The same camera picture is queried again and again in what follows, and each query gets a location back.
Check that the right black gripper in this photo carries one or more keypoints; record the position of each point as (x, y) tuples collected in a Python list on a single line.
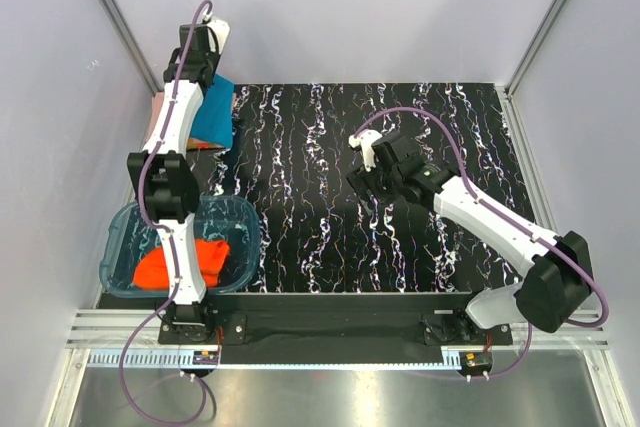
[(373, 180)]

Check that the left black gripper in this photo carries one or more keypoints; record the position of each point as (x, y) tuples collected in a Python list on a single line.
[(190, 38)]

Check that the blue t-shirt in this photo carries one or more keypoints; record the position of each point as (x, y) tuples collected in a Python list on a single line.
[(212, 126)]

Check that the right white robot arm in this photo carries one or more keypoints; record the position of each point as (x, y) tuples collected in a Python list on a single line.
[(555, 269)]

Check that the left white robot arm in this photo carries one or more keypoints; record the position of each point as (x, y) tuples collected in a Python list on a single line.
[(167, 192)]

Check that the pink folded t-shirt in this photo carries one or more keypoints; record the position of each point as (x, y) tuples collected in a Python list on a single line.
[(155, 117)]

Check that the clear blue plastic bin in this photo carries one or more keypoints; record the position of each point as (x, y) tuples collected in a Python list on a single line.
[(224, 219)]

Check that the right connector box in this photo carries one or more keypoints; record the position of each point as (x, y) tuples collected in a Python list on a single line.
[(480, 360)]

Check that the connector box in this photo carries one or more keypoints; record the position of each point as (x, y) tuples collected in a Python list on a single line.
[(480, 360), (206, 357)]

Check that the orange t-shirt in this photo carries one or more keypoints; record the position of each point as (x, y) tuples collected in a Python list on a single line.
[(151, 272)]

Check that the left connector box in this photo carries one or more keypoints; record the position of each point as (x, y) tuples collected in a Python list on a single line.
[(206, 357)]

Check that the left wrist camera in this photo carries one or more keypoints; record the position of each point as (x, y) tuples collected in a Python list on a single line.
[(219, 31)]

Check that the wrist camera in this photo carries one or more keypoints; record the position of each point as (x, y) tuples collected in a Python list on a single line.
[(219, 31), (363, 142)]

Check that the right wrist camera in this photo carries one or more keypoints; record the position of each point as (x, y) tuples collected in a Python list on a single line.
[(363, 142)]

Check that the left aluminium frame post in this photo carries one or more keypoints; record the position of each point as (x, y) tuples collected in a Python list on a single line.
[(130, 44)]

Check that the aluminium frame post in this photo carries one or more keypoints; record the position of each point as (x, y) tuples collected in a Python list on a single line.
[(538, 40), (130, 44)]

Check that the front aluminium rail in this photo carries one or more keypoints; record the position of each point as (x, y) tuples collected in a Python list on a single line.
[(99, 328)]

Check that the right aluminium frame post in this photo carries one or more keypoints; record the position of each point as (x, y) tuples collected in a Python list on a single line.
[(538, 40)]

